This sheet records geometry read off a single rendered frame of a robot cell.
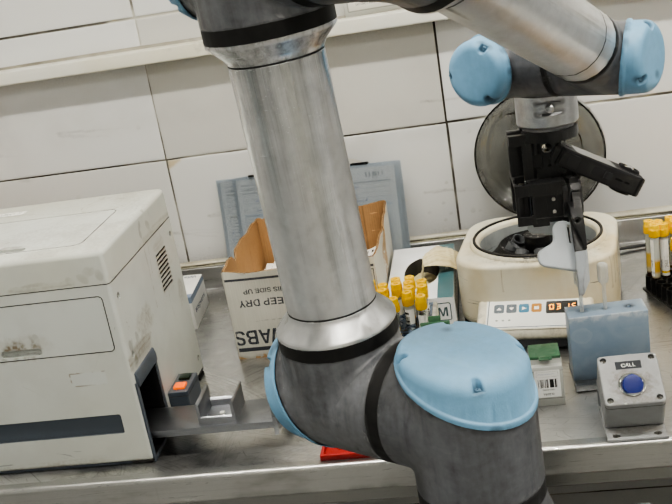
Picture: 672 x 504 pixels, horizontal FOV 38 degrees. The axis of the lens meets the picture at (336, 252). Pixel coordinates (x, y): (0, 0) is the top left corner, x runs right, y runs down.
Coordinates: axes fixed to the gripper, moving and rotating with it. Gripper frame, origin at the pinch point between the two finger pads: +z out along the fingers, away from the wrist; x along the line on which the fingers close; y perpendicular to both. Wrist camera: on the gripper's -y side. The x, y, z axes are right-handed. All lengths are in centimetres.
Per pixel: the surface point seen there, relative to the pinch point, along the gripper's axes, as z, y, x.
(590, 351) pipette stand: 10.1, -0.4, 2.0
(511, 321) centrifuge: 11.1, 8.6, -12.6
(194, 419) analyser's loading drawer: 11, 52, 7
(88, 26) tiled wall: -37, 75, -54
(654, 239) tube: 5.9, -14.8, -25.3
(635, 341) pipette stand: 9.4, -6.2, 2.0
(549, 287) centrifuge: 7.5, 2.5, -15.1
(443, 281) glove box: 8.2, 17.9, -24.2
